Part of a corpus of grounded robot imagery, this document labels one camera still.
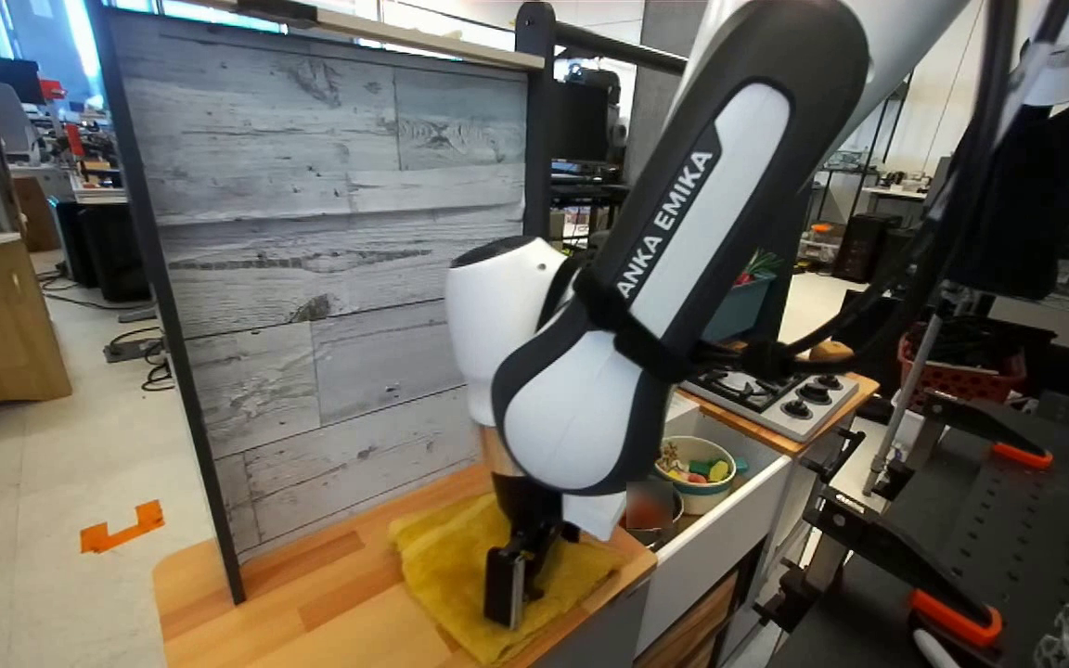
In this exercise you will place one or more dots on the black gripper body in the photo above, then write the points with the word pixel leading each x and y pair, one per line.
pixel 525 513

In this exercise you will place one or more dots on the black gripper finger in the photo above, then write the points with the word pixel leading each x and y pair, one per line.
pixel 538 572
pixel 506 588

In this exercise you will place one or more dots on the yellow towel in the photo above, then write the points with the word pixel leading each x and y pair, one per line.
pixel 446 568

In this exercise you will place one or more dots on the orange plush toy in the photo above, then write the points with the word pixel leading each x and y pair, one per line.
pixel 645 510

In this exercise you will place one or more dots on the green plush toy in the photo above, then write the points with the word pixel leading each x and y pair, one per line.
pixel 717 469

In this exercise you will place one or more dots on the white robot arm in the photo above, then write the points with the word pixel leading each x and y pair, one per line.
pixel 694 223

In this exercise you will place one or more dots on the grey toy stove black grates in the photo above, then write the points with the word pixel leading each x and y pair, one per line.
pixel 796 402

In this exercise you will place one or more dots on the white sink basin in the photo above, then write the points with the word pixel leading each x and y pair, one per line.
pixel 705 558

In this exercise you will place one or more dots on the teal pot cream inside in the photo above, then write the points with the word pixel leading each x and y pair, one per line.
pixel 698 469

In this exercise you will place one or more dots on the teal planter box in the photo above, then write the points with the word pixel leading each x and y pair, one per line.
pixel 743 302

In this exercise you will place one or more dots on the whitewashed wood backsplash panel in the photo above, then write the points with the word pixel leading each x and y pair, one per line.
pixel 334 245

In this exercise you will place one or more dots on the orange floor tape mark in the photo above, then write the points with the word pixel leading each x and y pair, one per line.
pixel 102 539

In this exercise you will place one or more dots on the red mesh basket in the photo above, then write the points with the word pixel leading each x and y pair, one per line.
pixel 962 375

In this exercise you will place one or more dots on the black perforated board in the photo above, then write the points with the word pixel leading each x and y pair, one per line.
pixel 1017 520

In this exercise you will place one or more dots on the black hanging cover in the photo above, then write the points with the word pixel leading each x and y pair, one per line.
pixel 1028 197

